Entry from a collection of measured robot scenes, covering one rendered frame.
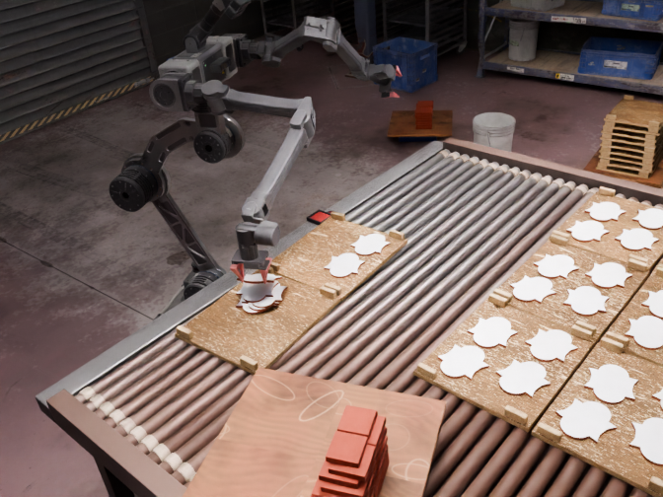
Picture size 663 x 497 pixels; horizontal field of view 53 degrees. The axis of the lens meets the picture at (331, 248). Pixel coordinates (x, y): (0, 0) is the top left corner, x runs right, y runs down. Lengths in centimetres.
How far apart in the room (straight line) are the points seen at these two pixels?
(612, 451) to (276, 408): 81
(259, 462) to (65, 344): 241
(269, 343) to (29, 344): 215
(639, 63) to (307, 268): 462
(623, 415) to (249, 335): 106
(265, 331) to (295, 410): 46
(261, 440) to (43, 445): 186
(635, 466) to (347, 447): 72
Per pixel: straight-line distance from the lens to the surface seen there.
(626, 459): 179
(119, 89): 739
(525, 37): 681
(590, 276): 232
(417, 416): 166
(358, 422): 142
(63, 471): 322
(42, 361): 382
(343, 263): 233
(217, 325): 215
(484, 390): 188
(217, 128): 284
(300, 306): 217
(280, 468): 158
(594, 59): 652
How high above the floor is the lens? 226
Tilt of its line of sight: 33 degrees down
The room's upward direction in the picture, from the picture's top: 5 degrees counter-clockwise
